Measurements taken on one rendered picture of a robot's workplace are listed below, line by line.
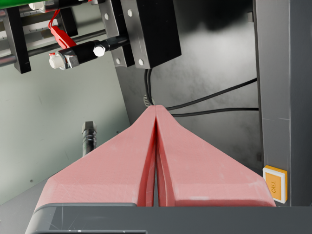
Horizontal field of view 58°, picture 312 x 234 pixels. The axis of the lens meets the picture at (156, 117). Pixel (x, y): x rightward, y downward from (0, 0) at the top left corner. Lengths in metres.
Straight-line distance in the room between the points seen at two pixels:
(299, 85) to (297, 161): 0.11
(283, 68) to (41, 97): 0.55
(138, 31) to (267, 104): 0.22
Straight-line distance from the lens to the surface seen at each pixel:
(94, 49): 0.44
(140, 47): 0.47
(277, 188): 0.44
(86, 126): 0.42
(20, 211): 0.71
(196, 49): 0.59
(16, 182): 0.76
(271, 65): 0.37
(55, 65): 0.42
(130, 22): 0.47
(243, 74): 0.54
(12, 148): 0.73
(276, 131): 0.41
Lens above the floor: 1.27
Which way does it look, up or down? 35 degrees down
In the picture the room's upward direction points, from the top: 121 degrees counter-clockwise
